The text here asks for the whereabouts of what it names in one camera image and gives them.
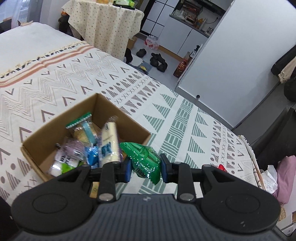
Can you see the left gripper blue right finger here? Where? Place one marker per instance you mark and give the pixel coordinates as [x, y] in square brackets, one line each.
[182, 175]

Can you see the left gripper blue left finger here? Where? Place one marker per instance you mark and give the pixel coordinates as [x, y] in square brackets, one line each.
[110, 174]

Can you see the white long snack packet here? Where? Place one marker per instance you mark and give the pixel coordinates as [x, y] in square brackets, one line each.
[108, 143]

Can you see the blue foil snack packet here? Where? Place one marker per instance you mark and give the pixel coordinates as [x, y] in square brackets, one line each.
[91, 154]

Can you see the dark green foil snack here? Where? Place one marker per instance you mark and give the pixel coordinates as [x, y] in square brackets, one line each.
[145, 161]

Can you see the red white striped snack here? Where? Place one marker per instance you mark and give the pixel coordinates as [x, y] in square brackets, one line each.
[221, 167]

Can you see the purple white snack packet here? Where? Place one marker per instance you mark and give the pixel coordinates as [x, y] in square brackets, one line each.
[68, 156]

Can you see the green cracker snack packet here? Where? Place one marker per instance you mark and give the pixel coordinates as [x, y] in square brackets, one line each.
[83, 130]

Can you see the brown cardboard box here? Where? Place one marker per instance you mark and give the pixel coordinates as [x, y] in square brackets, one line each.
[97, 129]

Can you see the white crumpled cloth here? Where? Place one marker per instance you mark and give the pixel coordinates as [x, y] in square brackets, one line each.
[270, 180]

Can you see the dark headboard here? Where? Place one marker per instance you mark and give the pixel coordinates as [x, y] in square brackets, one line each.
[278, 141]

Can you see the red orange box on floor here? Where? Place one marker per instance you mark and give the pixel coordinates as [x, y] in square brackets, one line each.
[182, 65]

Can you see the pink pillow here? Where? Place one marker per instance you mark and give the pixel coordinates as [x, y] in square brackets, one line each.
[285, 178]

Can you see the patterned cream bed blanket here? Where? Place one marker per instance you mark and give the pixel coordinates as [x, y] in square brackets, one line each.
[43, 88]

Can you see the black shoes pile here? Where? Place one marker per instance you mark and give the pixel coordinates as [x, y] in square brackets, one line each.
[156, 60]

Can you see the dotted cream tablecloth table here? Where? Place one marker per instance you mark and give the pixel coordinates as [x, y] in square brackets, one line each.
[105, 27]

